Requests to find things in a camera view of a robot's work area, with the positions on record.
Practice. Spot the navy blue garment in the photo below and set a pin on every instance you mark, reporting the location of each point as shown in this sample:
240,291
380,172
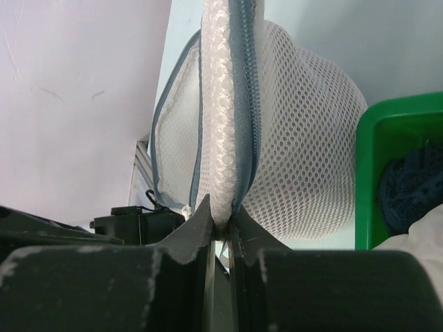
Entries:
410,187

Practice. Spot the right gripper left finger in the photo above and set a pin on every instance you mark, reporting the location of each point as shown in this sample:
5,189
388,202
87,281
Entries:
55,278

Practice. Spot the white bra in basket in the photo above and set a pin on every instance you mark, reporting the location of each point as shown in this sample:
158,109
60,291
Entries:
424,242

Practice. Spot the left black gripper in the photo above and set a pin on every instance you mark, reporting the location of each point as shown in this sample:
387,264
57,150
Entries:
132,225

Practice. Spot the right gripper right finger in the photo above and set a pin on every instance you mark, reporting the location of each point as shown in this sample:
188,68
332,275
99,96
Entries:
275,288

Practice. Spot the green plastic basket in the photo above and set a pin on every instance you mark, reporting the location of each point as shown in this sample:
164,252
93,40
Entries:
386,131

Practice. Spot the white mesh laundry bag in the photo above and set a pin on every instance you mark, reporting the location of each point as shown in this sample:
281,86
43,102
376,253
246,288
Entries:
253,121

